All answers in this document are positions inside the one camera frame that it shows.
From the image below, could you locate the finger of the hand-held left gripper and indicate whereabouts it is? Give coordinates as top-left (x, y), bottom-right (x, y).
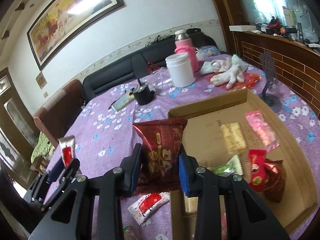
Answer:
top-left (41, 159), bottom-right (80, 210)
top-left (46, 159), bottom-right (64, 183)

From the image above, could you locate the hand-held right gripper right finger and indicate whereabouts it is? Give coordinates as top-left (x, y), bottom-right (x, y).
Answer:
top-left (178, 144), bottom-right (290, 240)

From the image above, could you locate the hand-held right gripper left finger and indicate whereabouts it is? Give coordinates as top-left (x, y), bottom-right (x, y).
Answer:
top-left (27, 143), bottom-right (143, 240)

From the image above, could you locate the white and red snack packet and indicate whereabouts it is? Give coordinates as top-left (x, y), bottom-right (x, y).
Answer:
top-left (57, 135), bottom-right (82, 175)
top-left (127, 192), bottom-right (170, 225)

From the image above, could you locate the dark red foil snack packet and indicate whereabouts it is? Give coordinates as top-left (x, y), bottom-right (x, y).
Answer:
top-left (132, 117), bottom-right (188, 193)
top-left (261, 158), bottom-right (287, 203)

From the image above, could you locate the cardboard box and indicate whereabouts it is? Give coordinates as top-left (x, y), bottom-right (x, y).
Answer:
top-left (167, 89), bottom-right (318, 240)

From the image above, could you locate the green candy packet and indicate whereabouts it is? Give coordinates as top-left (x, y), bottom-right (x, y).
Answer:
top-left (207, 155), bottom-right (243, 177)

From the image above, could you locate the bright red snack packet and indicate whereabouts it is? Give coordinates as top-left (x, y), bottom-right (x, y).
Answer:
top-left (248, 149), bottom-right (267, 193)

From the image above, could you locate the pink cartoon snack packet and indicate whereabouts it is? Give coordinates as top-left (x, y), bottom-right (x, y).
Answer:
top-left (245, 110), bottom-right (280, 153)

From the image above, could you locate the green patterned cloth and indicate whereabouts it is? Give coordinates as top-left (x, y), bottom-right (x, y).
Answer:
top-left (30, 131), bottom-right (55, 164)

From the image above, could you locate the purple floral tablecloth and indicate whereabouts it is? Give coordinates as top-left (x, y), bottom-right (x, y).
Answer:
top-left (46, 54), bottom-right (320, 240)

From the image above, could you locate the green printed packet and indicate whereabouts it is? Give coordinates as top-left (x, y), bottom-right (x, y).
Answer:
top-left (122, 225), bottom-right (133, 240)

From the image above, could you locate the beige snack packet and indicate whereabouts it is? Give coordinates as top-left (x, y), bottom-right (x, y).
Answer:
top-left (220, 122), bottom-right (247, 154)

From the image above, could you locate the brown chair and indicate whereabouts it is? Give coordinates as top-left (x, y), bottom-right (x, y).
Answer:
top-left (34, 79), bottom-right (84, 148)

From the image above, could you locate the wooden glass panel door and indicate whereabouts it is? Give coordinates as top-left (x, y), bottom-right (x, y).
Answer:
top-left (0, 67), bottom-right (40, 160)

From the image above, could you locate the clear plastic container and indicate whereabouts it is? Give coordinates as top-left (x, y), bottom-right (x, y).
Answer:
top-left (150, 66), bottom-right (173, 92)

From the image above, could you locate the black sofa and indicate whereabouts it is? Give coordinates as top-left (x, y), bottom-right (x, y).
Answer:
top-left (82, 27), bottom-right (228, 105)

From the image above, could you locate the white plastic jar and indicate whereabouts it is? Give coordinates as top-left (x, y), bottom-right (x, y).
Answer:
top-left (165, 52), bottom-right (196, 87)

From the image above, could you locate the white cotton glove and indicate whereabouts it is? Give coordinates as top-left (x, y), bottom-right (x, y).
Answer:
top-left (200, 54), bottom-right (248, 75)
top-left (209, 65), bottom-right (247, 89)

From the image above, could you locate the grey phone stand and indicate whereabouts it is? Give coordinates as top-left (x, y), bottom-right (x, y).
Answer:
top-left (257, 52), bottom-right (285, 113)

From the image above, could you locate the red glitter plastic bag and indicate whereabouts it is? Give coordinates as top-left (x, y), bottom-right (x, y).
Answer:
top-left (205, 72), bottom-right (263, 90)

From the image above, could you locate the pink knit-sleeved thermos bottle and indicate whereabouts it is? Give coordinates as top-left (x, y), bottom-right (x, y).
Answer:
top-left (174, 29), bottom-right (200, 72)

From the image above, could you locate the blue printed packet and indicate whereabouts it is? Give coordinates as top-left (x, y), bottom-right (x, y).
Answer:
top-left (196, 45), bottom-right (222, 60)

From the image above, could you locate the black bag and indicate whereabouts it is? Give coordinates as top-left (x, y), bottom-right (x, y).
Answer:
top-left (186, 27), bottom-right (218, 48)

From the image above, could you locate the framed horse painting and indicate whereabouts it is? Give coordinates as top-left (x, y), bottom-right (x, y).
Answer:
top-left (27, 0), bottom-right (125, 71)

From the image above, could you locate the wooden brick-pattern counter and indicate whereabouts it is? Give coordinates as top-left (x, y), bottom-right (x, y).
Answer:
top-left (204, 0), bottom-right (320, 118)

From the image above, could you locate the white flat box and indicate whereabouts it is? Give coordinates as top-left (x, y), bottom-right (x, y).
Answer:
top-left (229, 25), bottom-right (260, 32)

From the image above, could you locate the window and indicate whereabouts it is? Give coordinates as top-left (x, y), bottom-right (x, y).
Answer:
top-left (240, 0), bottom-right (320, 28)

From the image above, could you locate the small framed wall plaque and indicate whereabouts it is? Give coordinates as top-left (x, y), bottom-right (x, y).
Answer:
top-left (35, 72), bottom-right (48, 89)

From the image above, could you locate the pile of tools and cables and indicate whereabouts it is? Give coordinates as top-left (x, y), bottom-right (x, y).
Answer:
top-left (255, 16), bottom-right (320, 52)

